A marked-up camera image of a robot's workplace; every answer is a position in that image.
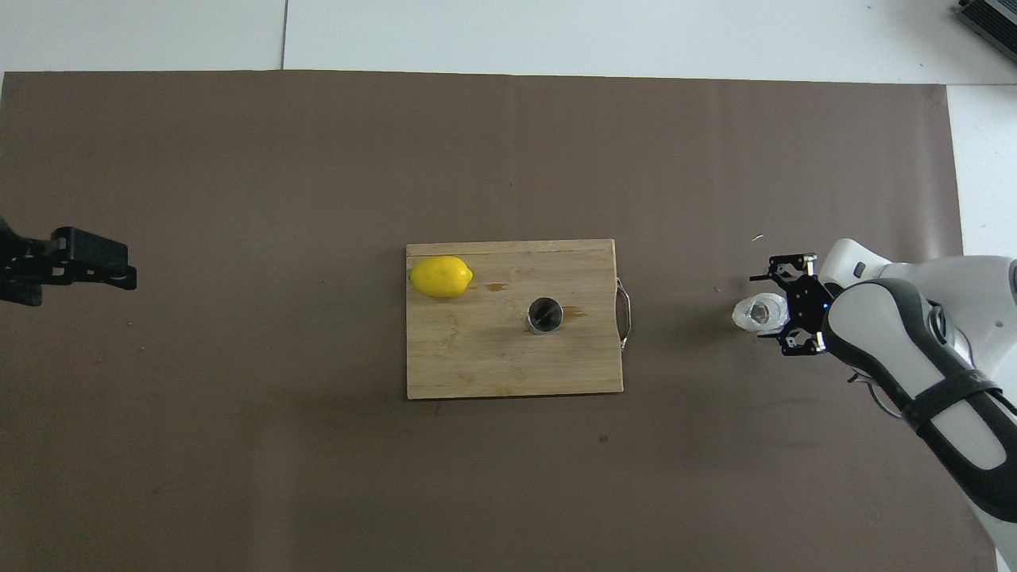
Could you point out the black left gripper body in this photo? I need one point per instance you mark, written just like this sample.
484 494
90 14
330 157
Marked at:
16 270

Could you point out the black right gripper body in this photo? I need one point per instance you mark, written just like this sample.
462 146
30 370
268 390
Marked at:
806 306

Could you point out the steel double jigger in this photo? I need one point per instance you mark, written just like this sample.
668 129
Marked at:
544 315

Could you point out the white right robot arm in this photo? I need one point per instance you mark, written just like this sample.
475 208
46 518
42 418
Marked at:
874 334

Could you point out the brown paper table mat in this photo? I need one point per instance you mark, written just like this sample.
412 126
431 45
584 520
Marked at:
318 159

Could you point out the black ribbed device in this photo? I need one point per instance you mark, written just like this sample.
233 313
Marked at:
993 20

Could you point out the wooden cutting board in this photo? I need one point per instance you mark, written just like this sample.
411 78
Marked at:
477 357

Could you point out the yellow lemon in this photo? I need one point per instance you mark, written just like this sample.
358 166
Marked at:
441 276

